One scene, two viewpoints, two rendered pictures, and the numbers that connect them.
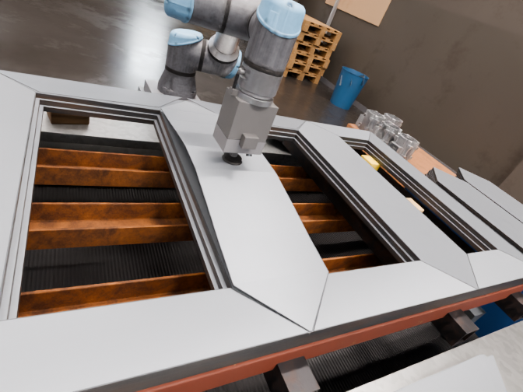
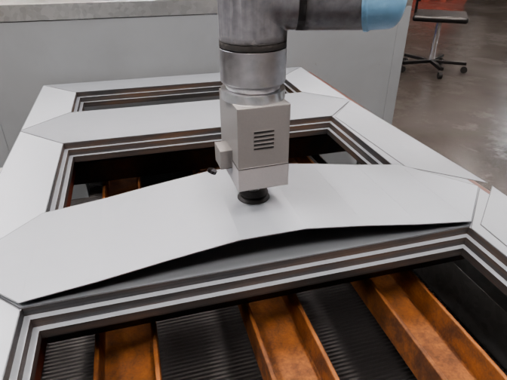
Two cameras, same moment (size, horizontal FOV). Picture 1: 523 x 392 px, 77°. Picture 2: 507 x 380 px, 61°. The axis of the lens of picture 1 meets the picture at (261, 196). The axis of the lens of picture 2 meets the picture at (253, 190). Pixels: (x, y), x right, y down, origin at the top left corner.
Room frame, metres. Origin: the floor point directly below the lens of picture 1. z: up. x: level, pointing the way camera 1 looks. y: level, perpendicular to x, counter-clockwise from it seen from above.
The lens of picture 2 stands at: (0.78, -0.37, 1.19)
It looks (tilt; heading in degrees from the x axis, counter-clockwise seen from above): 30 degrees down; 112
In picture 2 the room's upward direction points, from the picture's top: straight up
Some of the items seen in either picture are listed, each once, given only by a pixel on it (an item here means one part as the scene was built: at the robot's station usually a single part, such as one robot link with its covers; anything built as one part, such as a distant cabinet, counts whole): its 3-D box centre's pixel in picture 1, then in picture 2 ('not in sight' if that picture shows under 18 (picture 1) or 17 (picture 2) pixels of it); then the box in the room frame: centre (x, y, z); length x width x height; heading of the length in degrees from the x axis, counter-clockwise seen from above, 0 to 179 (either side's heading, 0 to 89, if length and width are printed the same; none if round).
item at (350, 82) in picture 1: (349, 88); not in sight; (5.23, -0.58, 0.28); 0.49 x 0.44 x 0.55; 40
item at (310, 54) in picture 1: (294, 43); not in sight; (6.21, 0.51, 0.43); 1.24 x 0.84 x 0.87; 40
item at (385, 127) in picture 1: (416, 157); not in sight; (3.58, -1.40, 0.20); 1.47 x 0.98 x 0.40; 40
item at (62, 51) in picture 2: not in sight; (216, 169); (0.18, 0.81, 0.51); 1.30 x 0.04 x 1.01; 37
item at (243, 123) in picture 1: (246, 122); (244, 131); (0.59, 0.08, 0.98); 0.10 x 0.09 x 0.16; 39
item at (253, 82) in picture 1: (257, 79); (252, 65); (0.60, 0.09, 1.06); 0.08 x 0.08 x 0.05
